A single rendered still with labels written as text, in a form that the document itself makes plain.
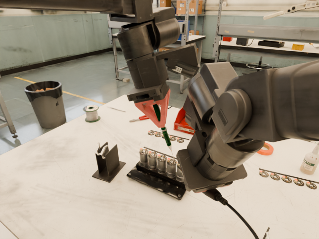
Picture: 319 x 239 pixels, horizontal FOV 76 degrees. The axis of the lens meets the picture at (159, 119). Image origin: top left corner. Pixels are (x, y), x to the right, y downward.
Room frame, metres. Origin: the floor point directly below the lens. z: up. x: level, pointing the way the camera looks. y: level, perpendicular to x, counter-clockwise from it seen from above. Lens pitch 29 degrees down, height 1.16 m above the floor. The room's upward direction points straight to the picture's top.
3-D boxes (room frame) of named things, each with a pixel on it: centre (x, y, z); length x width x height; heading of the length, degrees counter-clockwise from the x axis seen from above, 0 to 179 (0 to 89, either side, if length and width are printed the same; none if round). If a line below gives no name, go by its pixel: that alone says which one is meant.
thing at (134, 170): (0.40, 0.00, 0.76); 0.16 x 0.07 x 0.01; 60
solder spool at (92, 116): (0.74, 0.27, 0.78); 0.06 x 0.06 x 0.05
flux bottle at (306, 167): (0.44, -0.41, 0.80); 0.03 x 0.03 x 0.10
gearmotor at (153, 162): (0.43, 0.02, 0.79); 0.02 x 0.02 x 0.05
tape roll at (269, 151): (0.54, -0.33, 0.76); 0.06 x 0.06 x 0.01
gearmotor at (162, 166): (0.42, -0.01, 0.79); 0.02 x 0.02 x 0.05
